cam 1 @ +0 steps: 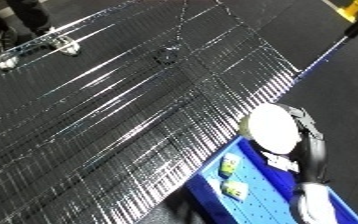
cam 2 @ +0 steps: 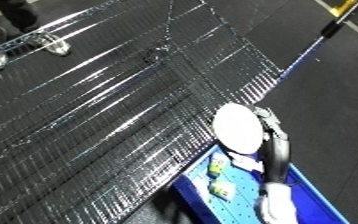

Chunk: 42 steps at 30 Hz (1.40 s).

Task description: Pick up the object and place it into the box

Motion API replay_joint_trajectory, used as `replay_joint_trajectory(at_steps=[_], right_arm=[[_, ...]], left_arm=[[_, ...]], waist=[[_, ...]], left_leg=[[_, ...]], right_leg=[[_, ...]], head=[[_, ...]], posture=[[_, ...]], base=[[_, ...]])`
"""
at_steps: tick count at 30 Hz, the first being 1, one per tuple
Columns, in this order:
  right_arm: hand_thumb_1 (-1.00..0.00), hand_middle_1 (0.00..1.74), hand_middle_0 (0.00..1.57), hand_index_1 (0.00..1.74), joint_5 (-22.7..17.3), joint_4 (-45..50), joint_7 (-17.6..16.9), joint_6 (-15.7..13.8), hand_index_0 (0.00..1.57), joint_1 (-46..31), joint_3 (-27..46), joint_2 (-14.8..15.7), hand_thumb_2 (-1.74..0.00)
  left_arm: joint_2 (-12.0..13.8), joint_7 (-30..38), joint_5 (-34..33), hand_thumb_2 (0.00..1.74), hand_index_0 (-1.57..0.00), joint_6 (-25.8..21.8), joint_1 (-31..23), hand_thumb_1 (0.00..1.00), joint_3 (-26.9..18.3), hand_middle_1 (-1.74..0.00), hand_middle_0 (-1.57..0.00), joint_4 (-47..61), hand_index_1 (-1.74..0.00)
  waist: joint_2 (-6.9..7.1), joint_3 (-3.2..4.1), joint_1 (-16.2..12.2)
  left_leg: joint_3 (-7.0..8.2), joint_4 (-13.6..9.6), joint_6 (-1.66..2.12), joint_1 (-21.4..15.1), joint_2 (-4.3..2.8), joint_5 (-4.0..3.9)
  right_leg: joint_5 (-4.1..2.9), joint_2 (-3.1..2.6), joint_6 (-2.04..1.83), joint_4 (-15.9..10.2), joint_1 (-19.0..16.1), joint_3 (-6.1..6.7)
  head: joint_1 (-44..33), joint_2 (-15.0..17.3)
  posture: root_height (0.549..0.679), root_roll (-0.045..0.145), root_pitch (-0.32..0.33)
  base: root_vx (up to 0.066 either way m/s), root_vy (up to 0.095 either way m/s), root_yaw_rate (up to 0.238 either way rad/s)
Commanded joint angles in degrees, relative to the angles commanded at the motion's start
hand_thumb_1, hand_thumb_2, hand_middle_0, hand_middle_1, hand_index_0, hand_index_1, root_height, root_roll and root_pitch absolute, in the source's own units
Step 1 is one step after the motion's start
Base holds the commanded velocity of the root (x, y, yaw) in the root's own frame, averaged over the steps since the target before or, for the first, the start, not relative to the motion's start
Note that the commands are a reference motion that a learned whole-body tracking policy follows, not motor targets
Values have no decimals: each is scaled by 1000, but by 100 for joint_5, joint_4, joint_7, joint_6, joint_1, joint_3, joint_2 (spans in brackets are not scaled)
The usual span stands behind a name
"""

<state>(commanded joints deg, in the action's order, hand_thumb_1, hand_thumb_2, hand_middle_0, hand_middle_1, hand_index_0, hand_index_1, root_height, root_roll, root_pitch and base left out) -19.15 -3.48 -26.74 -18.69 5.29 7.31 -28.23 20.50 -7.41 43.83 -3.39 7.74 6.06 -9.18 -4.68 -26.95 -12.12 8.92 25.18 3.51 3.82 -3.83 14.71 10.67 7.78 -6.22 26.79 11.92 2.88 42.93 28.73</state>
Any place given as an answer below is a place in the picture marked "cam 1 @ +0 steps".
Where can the white paper cup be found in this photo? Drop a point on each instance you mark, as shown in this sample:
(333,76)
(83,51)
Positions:
(270,128)

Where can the pale right robot arm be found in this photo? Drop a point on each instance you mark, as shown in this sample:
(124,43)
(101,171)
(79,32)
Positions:
(316,205)

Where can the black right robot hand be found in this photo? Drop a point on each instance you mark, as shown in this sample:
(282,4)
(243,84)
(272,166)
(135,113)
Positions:
(311,150)

